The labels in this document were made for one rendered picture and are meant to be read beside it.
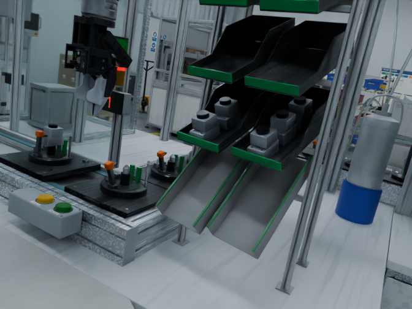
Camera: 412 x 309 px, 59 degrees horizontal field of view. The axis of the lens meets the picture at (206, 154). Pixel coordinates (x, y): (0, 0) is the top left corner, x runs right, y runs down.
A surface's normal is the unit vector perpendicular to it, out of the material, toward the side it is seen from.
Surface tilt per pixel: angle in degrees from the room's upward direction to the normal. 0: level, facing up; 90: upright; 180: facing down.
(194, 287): 0
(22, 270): 0
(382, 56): 90
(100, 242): 90
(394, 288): 90
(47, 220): 90
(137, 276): 0
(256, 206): 45
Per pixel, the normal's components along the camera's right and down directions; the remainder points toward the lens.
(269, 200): -0.32, -0.62
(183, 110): -0.62, 0.08
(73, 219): 0.86, 0.26
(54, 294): 0.18, -0.95
